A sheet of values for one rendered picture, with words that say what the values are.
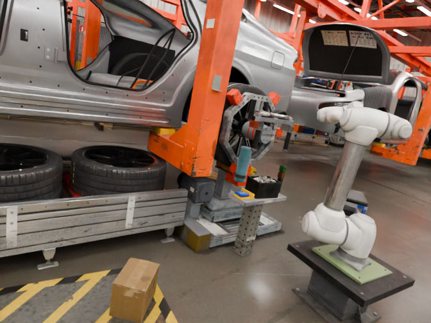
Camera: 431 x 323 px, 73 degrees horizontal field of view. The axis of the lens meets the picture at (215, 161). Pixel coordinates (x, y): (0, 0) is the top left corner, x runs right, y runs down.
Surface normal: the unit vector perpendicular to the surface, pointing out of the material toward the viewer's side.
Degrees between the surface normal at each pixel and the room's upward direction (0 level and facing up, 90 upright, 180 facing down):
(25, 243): 90
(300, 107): 88
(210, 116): 90
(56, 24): 89
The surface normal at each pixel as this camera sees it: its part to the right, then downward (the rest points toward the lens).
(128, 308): -0.11, 0.22
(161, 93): 0.61, 0.30
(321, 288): -0.84, -0.03
